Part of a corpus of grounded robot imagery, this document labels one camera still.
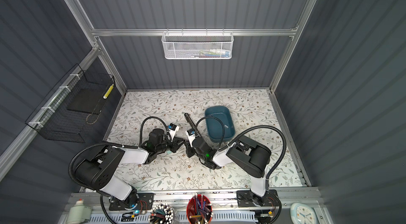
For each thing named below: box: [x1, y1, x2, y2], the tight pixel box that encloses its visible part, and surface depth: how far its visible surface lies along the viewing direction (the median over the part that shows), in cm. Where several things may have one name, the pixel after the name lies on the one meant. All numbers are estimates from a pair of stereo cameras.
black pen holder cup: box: [148, 202, 175, 224], surface depth 58 cm
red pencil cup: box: [186, 193, 214, 224], surface depth 63 cm
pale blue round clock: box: [289, 202, 318, 224], surface depth 69 cm
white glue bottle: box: [66, 198, 92, 224], surface depth 67 cm
